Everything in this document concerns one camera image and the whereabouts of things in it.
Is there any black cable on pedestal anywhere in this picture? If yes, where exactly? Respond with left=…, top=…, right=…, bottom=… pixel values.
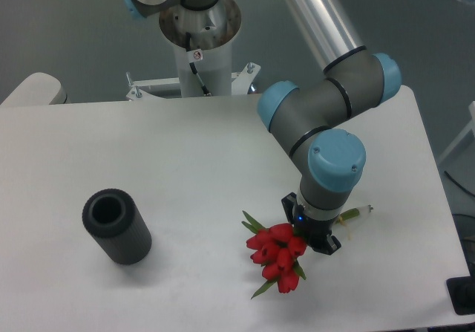
left=184, top=31, right=212, bottom=97

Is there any red tulip bouquet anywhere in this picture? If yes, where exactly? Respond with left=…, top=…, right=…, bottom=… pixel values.
left=240, top=204, right=375, bottom=300

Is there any black ribbed cylindrical vase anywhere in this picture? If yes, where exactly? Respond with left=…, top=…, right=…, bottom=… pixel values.
left=82, top=189, right=152, bottom=265

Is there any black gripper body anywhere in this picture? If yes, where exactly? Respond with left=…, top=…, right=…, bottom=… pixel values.
left=281, top=192, right=342, bottom=249

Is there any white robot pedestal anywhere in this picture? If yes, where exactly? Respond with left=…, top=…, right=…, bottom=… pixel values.
left=126, top=0, right=261, bottom=101

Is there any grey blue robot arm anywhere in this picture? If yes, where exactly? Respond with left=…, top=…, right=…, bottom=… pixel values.
left=124, top=0, right=402, bottom=255

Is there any white furniture frame right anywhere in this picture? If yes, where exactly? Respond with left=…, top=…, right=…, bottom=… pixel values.
left=436, top=102, right=474, bottom=166

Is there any black clamp at table edge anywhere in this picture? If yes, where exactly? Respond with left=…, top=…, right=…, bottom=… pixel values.
left=446, top=276, right=474, bottom=316

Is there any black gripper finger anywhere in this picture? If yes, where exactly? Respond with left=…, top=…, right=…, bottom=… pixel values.
left=311, top=235, right=341, bottom=255

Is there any white chair corner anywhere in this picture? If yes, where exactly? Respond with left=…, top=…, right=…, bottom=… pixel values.
left=1, top=72, right=71, bottom=108

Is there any black cable on floor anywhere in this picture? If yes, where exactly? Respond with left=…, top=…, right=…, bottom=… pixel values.
left=443, top=170, right=475, bottom=195

